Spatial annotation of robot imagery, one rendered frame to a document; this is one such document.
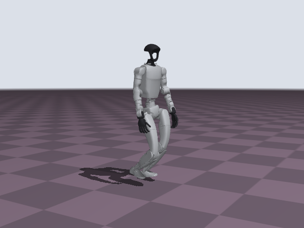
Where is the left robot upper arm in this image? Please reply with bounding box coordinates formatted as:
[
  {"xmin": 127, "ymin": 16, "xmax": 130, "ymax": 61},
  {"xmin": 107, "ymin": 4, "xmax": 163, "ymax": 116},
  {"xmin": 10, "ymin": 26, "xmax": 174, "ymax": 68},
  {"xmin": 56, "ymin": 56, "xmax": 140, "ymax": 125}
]
[{"xmin": 161, "ymin": 67, "xmax": 170, "ymax": 95}]

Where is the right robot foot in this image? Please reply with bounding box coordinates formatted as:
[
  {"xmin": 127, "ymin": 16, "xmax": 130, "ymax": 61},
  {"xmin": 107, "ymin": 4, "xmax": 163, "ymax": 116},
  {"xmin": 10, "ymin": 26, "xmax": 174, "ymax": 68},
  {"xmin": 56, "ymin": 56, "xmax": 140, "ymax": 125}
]
[{"xmin": 130, "ymin": 167, "xmax": 145, "ymax": 179}]

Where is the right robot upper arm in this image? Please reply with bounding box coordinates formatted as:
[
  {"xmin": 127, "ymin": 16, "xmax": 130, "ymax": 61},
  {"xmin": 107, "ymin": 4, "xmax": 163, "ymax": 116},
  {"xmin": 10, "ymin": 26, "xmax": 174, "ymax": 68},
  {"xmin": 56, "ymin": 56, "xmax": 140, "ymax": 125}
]
[{"xmin": 133, "ymin": 66, "xmax": 145, "ymax": 96}]

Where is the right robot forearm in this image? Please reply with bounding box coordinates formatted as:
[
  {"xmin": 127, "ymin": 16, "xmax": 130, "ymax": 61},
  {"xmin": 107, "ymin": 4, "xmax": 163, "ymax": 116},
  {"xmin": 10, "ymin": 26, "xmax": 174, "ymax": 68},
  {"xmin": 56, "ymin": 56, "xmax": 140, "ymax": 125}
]
[{"xmin": 133, "ymin": 89, "xmax": 143, "ymax": 117}]

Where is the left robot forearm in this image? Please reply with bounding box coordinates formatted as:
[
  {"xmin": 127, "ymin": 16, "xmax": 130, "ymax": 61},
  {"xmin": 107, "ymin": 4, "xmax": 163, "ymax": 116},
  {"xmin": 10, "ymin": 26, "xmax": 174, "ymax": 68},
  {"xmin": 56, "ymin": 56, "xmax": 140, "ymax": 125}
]
[{"xmin": 164, "ymin": 92, "xmax": 175, "ymax": 113}]

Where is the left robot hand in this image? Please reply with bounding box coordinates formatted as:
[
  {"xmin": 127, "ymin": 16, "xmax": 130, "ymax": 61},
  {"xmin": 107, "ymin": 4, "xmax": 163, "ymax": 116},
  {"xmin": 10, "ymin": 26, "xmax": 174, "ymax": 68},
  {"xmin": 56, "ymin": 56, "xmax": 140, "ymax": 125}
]
[{"xmin": 170, "ymin": 107, "xmax": 178, "ymax": 128}]

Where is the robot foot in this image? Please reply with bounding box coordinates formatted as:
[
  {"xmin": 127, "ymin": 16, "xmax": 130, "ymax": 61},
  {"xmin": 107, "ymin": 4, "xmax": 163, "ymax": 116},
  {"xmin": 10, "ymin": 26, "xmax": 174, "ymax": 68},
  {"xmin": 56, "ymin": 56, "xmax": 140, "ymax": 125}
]
[
  {"xmin": 141, "ymin": 170, "xmax": 158, "ymax": 177},
  {"xmin": 130, "ymin": 167, "xmax": 145, "ymax": 179}
]

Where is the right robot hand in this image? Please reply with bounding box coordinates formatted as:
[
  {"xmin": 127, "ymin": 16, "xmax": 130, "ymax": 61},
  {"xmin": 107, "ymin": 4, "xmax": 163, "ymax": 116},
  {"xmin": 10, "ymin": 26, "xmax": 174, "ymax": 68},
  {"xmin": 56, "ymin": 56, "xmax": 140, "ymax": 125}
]
[{"xmin": 137, "ymin": 111, "xmax": 151, "ymax": 133}]

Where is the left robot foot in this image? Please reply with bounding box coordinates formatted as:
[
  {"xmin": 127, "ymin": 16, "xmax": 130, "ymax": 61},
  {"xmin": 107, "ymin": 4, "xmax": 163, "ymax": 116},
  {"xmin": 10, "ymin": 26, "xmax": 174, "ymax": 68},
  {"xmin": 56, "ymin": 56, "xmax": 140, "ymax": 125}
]
[{"xmin": 141, "ymin": 170, "xmax": 158, "ymax": 177}]

